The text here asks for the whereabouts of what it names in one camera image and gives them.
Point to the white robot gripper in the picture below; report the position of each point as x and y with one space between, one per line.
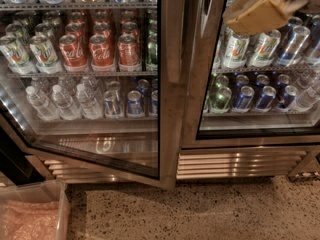
252 16

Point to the glass fridge door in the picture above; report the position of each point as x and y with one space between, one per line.
144 145
281 125

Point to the right fridge 7up can left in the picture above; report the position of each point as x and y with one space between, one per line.
235 51

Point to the fridge 7up can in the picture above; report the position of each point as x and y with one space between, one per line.
235 51
264 49

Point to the right fridge silver blue can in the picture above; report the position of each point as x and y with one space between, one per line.
290 52

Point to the right fridge green can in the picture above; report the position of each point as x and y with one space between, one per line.
220 100

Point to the right fridge blue can middle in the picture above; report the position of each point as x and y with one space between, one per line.
265 98

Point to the right fridge blue can left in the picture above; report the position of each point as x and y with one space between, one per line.
242 102

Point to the right fridge water bottle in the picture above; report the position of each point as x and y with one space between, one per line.
307 98

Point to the steel fridge base grille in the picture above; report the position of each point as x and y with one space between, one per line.
215 164

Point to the green soda can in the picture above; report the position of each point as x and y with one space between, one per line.
152 53

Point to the blue pepsi can right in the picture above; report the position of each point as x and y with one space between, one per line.
153 109

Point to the blue pepsi can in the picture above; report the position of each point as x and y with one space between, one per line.
135 104
153 109

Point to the red coca cola can right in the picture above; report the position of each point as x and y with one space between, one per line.
129 58

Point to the red coca cola can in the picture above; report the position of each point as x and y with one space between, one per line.
102 53
129 58
73 53

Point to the blue pepsi can left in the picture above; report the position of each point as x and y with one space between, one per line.
135 104

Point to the red coca cola can middle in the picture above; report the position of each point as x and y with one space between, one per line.
102 53

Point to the red bull can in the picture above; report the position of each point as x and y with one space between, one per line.
113 105

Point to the red coca cola can left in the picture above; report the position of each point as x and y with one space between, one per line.
73 53

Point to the middle water bottle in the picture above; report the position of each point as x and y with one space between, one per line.
69 110

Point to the left water bottle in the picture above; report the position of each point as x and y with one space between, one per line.
45 108

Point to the front left 7up can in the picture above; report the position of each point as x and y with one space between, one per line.
17 56

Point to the clear plastic bin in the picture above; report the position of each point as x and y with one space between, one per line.
48 191

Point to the pink bubble wrap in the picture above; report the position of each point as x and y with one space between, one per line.
28 221

